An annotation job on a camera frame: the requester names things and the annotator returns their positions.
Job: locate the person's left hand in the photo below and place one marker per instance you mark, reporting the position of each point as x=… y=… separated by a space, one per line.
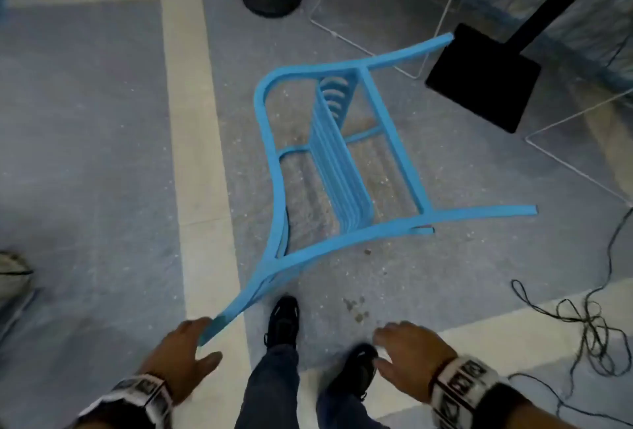
x=170 y=362

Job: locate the person's right forearm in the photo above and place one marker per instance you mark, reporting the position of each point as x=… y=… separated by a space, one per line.
x=544 y=419

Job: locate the person's black shoe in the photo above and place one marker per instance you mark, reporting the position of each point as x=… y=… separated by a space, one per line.
x=353 y=369
x=283 y=320

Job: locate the person's left leg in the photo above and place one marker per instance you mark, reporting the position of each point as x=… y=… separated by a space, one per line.
x=272 y=389

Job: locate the right marker wrist band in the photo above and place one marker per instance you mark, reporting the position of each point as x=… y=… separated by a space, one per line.
x=462 y=386

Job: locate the marker wrist band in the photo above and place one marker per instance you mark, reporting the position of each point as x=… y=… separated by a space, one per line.
x=462 y=386
x=143 y=391

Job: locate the person's right leg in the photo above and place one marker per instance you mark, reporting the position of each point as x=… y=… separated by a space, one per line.
x=343 y=414

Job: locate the person's right thumb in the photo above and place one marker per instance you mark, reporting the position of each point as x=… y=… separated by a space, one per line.
x=384 y=370

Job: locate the person's right black shoe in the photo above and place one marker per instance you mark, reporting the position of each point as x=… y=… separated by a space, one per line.
x=353 y=369

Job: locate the person's right hand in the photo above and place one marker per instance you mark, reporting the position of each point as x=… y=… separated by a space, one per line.
x=420 y=359

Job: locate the black square base stand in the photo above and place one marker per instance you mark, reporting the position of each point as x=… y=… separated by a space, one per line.
x=479 y=77

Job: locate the person's leg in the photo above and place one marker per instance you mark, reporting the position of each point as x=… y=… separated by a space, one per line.
x=343 y=414
x=272 y=389

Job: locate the blue metal chair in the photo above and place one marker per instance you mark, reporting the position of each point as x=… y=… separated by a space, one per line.
x=336 y=171

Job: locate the left marker wrist band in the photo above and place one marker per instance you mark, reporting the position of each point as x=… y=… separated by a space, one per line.
x=143 y=391

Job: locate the person's left thumb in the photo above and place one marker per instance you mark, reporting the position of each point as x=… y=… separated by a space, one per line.
x=208 y=364

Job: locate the person's left black shoe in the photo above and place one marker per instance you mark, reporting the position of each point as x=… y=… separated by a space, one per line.
x=283 y=320

